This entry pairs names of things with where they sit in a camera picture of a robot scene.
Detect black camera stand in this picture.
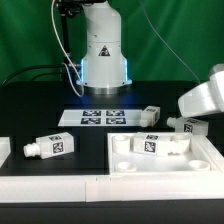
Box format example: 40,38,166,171
51,0,82,81

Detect white cable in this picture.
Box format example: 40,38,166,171
50,0,85,98

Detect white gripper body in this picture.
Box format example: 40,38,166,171
178,71,224,117

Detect AprilTag sheet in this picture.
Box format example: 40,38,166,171
58,109,141,127

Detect grey cable over backdrop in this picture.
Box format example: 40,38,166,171
138,0,203,84

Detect white square tabletop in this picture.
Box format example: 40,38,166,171
107,132,224,175

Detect white U-shaped fence wall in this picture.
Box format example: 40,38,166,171
0,134,224,204

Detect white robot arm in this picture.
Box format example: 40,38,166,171
77,0,224,117

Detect black cable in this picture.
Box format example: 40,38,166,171
0,64,81,88

